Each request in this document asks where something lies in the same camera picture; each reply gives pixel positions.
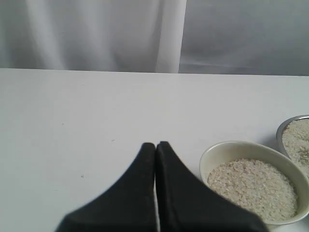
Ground round metal tray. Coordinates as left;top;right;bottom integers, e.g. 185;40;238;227
276;115;309;159

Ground white backdrop curtain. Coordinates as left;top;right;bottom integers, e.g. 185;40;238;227
0;0;309;75

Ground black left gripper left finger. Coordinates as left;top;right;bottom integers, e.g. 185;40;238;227
57;143;157;232

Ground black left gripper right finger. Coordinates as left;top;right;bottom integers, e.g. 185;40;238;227
155;142;267;232

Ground cream ceramic bowl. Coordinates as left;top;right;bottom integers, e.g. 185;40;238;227
199;141;309;229

